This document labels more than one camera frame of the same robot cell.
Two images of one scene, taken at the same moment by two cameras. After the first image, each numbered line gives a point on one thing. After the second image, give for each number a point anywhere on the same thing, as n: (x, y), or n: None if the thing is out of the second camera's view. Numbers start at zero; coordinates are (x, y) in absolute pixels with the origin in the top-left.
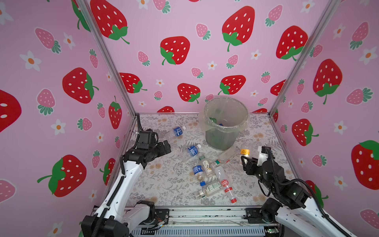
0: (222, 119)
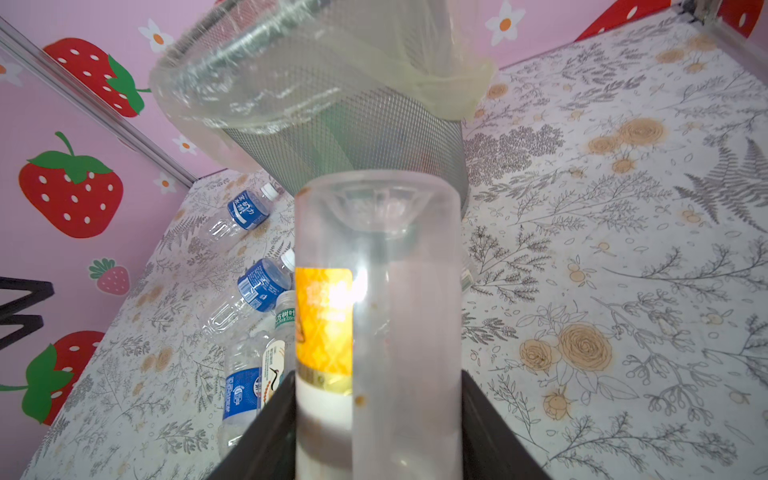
0: (293, 89)
